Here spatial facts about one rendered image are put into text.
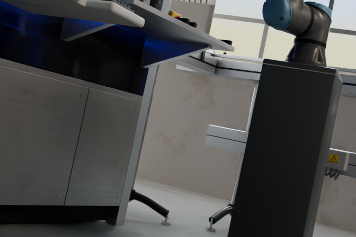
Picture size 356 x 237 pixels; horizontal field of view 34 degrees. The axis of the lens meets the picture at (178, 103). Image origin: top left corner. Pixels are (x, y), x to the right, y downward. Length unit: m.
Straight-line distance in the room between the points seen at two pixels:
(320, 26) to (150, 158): 3.17
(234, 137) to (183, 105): 1.75
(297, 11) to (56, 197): 1.17
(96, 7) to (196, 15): 3.41
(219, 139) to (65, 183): 1.19
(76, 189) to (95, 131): 0.25
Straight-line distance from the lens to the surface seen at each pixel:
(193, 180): 4.87
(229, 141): 3.26
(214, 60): 3.31
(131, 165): 2.66
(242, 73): 3.26
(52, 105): 2.25
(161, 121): 5.00
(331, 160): 2.96
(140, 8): 1.96
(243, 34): 4.88
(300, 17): 2.01
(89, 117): 2.40
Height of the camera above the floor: 0.49
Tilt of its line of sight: 2 degrees up
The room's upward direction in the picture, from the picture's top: 12 degrees clockwise
